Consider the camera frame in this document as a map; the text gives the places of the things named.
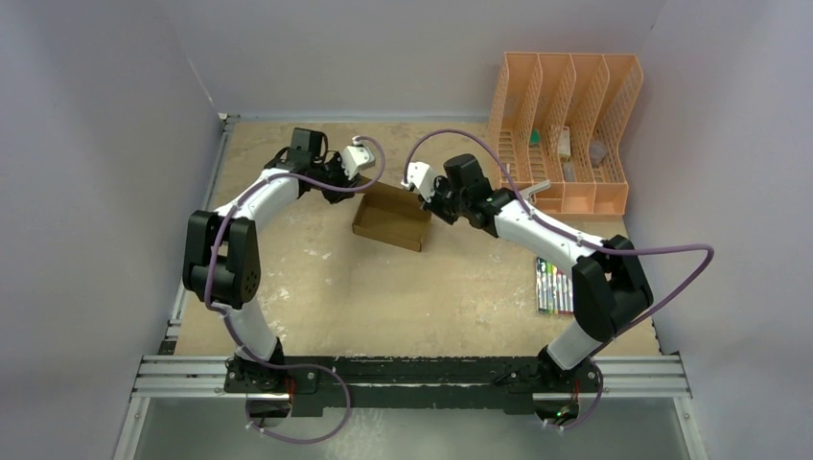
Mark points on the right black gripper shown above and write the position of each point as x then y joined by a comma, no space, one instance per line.
437,202

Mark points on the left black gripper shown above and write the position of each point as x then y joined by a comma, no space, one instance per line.
336,161

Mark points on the brown cardboard box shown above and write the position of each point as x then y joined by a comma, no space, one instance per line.
393,216

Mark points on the orange plastic file organizer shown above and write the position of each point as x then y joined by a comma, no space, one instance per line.
560,118

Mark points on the pack of coloured markers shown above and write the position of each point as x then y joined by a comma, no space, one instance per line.
553,289

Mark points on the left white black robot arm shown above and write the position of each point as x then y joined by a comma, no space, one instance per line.
222,263

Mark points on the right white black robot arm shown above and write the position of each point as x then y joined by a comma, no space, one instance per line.
609,289

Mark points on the small carton box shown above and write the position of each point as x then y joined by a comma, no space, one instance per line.
564,144

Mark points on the white tool in organizer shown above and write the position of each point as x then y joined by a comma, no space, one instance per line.
529,192

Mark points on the green object in organizer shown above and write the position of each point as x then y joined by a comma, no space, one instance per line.
535,137

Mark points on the small clear tube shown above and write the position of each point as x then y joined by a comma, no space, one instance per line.
568,172

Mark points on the grey round container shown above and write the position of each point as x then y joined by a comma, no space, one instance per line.
597,151

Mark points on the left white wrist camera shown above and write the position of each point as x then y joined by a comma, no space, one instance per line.
356,157

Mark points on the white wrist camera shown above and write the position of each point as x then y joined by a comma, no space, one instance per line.
356,157
420,178

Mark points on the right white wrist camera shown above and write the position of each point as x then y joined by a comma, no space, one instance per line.
420,178

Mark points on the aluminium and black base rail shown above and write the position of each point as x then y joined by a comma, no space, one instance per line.
510,384

